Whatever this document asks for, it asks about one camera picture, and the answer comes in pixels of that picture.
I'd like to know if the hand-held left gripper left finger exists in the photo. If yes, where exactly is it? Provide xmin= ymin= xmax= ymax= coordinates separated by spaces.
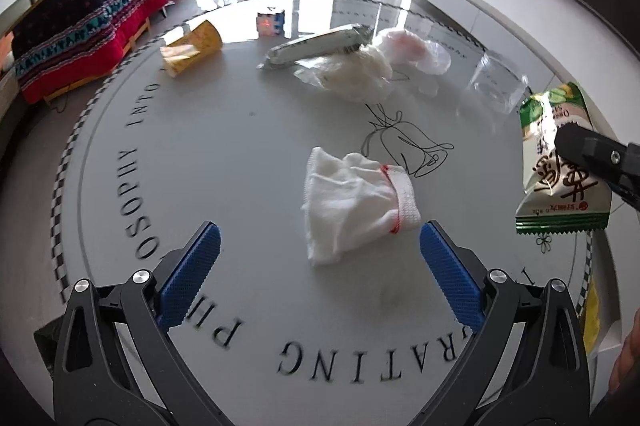
xmin=52 ymin=220 xmax=222 ymax=426

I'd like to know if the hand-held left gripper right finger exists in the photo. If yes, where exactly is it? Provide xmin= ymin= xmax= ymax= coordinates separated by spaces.
xmin=419 ymin=219 xmax=588 ymax=426

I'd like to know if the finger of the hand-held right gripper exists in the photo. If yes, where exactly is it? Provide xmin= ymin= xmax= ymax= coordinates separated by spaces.
xmin=555 ymin=123 xmax=640 ymax=207

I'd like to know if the green snack packet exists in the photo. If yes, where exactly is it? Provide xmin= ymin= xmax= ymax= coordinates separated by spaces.
xmin=515 ymin=81 xmax=613 ymax=237

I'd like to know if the clear plastic cup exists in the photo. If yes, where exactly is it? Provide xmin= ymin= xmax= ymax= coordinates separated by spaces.
xmin=467 ymin=50 xmax=530 ymax=114

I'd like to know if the white cotton glove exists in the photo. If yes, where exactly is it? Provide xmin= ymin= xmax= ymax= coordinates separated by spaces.
xmin=300 ymin=146 xmax=418 ymax=269

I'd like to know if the yellow plastic bag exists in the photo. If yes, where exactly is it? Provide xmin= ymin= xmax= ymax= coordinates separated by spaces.
xmin=580 ymin=276 xmax=601 ymax=354

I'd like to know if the clear bag with pink inside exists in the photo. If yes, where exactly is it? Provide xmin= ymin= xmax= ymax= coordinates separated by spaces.
xmin=372 ymin=26 xmax=451 ymax=77

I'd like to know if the white plastic bag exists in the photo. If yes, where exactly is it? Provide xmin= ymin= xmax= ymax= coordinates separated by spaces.
xmin=295 ymin=44 xmax=396 ymax=102

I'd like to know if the yellow paper cup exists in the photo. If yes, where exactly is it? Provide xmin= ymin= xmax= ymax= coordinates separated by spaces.
xmin=160 ymin=19 xmax=223 ymax=80

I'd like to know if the small patterned cube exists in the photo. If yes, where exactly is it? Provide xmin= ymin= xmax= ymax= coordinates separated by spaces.
xmin=256 ymin=6 xmax=285 ymax=36

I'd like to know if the person's right forearm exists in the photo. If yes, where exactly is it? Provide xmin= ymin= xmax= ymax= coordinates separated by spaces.
xmin=609 ymin=310 xmax=640 ymax=394

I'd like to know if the patterned dark and red blanket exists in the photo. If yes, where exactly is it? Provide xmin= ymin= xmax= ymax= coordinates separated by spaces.
xmin=11 ymin=0 xmax=169 ymax=104

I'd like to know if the orange cushion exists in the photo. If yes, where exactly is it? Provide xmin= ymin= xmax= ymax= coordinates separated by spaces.
xmin=0 ymin=34 xmax=15 ymax=74

